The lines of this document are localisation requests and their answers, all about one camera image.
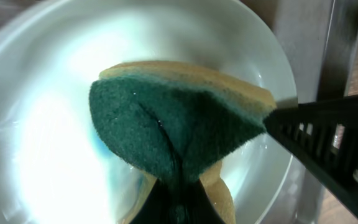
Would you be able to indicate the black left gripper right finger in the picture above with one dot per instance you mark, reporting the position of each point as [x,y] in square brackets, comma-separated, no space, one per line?
[323,136]

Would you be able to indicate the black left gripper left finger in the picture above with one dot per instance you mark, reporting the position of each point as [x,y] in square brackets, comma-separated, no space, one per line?
[190,206]

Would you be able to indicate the green yellow sponge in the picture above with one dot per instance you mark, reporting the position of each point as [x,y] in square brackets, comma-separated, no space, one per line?
[176,122]

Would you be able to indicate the white plate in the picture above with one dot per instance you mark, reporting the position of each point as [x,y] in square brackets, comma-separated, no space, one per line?
[53,167]

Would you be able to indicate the dark brown serving tray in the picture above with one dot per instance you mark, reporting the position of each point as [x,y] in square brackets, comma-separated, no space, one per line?
[320,39]

